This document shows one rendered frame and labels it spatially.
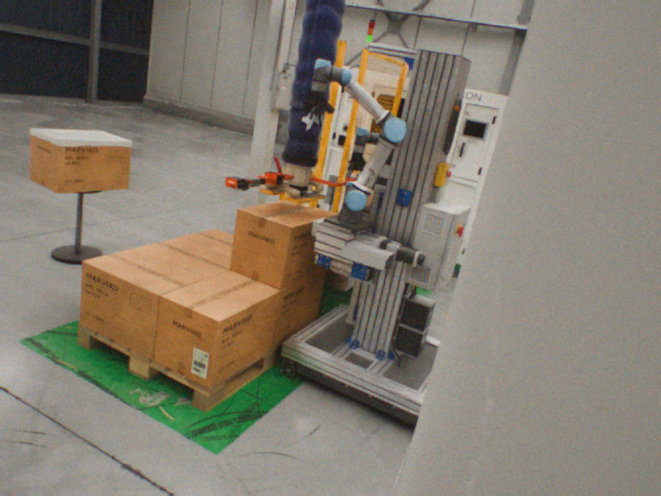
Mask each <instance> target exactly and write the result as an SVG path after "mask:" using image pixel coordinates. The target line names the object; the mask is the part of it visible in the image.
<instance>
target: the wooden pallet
mask: <svg viewBox="0 0 661 496"><path fill-rule="evenodd" d="M284 341H285V340H284ZM102 343H107V344H109V346H111V347H113V348H115V349H118V350H120V351H122V352H124V353H126V354H128V355H130V362H129V371H130V372H133V373H135V375H137V376H138V377H140V378H142V379H144V380H147V381H148V380H150V379H152V378H154V377H156V376H158V375H159V373H162V372H163V373H165V375H167V376H169V377H170V378H172V379H174V380H177V381H179V382H181V383H183V384H185V385H187V386H189V387H192V388H194V390H195V391H194V398H193V406H195V407H197V408H199V409H200V410H202V411H205V412H208V411H209V410H211V409H212V408H214V407H215V406H217V405H218V404H219V403H221V402H222V401H224V400H225V399H226V398H228V397H229V396H231V395H232V394H235V393H236V392H237V391H239V390H240V388H242V387H243V386H244V385H246V384H248V383H250V382H251V381H252V380H254V379H255V378H257V377H258V376H260V374H261V373H263V372H265V371H266V370H268V369H269V368H270V367H272V366H273V365H275V364H276V363H277V362H279V361H280V359H282V355H281V351H282V344H283V341H282V342H280V343H279V344H276V345H275V347H273V348H272V349H270V350H269V351H267V352H266V353H264V354H263V355H260V356H259V357H257V358H256V359H254V361H252V362H251V363H249V364H248V365H245V366H244V367H242V368H241V369H239V370H238V371H236V372H235V373H232V374H231V376H229V377H228V378H226V379H224V380H223V381H221V382H220V383H217V384H216V385H214V386H213V387H211V388H208V387H206V386H203V385H201V384H199V383H197V382H195V381H193V380H191V379H188V378H186V377H184V376H182V375H180V373H178V372H176V371H173V370H171V369H169V368H167V367H165V366H163V365H161V364H158V363H156V362H155V361H153V360H151V358H149V357H147V356H144V355H142V354H140V353H138V352H136V351H134V350H133V349H130V348H128V347H126V346H124V344H122V343H120V342H118V341H114V340H112V339H110V338H108V337H106V336H104V335H101V334H100V333H98V332H96V331H95V330H94V329H92V328H90V327H87V326H85V325H83V324H81V323H79V339H78V344H79V345H80V346H82V347H84V348H86V349H87V350H91V349H93V348H95V347H98V346H99V345H100V344H102Z"/></svg>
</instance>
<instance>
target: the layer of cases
mask: <svg viewBox="0 0 661 496"><path fill-rule="evenodd" d="M233 239H234V235H233V234H229V233H226V232H223V231H220V230H217V229H212V230H208V231H203V232H199V233H195V234H191V235H186V236H182V237H178V238H172V239H168V240H164V241H159V242H155V244H152V245H148V246H143V247H139V248H135V249H130V250H126V251H122V252H118V253H112V254H108V255H104V256H99V257H95V259H91V260H86V261H82V284H81V307H80V323H81V324H83V325H85V326H87V327H90V328H92V329H94V330H95V331H96V332H98V333H100V334H101V335H104V336H106V337H108V338H110V339H112V340H114V341H118V342H120V343H122V344H124V346H126V347H128V348H130V349H133V350H134V351H136V352H138V353H140V354H142V355H144V356H147V357H149V358H151V360H153V361H155V362H156V363H158V364H161V365H163V366H165V367H167V368H169V369H171V370H173V371H176V372H178V373H180V375H182V376H184V377H186V378H188V379H191V380H193V381H195V382H197V383H199V384H201V385H203V386H206V387H208V388H211V387H213V386H214V385H216V384H217V383H220V382H221V381H223V380H224V379H226V378H228V377H229V376H231V374H232V373H235V372H236V371H238V370H239V369H241V368H242V367H244V366H245V365H248V364H249V363H251V362H252V361H254V359H256V358H257V357H259V356H260V355H263V354H264V353H266V352H267V351H269V350H270V349H272V348H273V347H275V345H276V344H279V343H280V342H282V341H284V340H286V339H287V338H289V337H291V336H293V335H294V334H296V333H297V332H299V330H300V329H302V328H303V327H306V326H308V325H309V324H311V323H312V322H314V321H315V320H317V314H318V309H319V304H321V298H322V293H323V288H324V282H325V277H326V271H327V269H325V270H323V271H321V272H319V273H318V274H316V275H313V276H311V277H309V278H307V279H303V280H300V281H298V282H296V283H294V284H292V285H289V286H287V287H286V288H285V289H283V290H279V289H277V288H273V286H271V285H268V284H266V283H263V282H260V281H257V280H255V279H251V278H248V277H245V276H243V275H240V274H238V272H235V271H233V270H229V262H230V254H231V247H233Z"/></svg>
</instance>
